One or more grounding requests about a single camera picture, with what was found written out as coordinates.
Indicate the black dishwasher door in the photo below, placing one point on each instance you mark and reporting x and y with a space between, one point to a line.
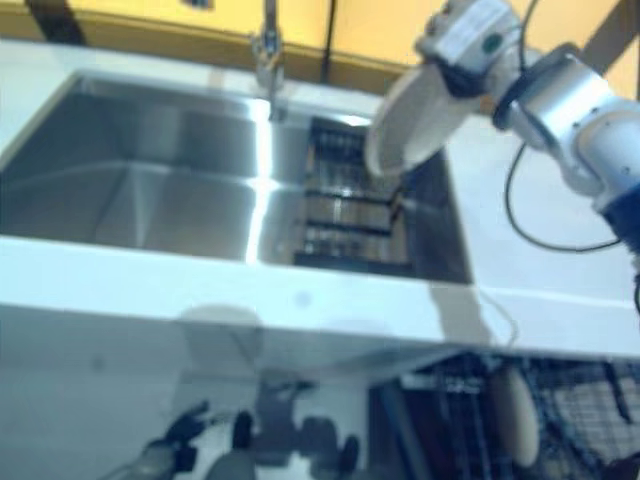
390 430

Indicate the black dish drying rack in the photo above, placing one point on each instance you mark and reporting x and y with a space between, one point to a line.
345 220

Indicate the stainless steel double sink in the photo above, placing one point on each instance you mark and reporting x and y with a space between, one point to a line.
150 165

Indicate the chrome pull-down kitchen faucet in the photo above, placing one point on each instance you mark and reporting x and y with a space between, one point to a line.
270 50

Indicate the black robot right foot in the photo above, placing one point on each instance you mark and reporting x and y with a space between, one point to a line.
353 452

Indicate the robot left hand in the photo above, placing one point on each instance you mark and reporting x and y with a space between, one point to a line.
177 440

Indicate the yellow window with dark frame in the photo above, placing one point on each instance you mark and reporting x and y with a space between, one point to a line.
165 20

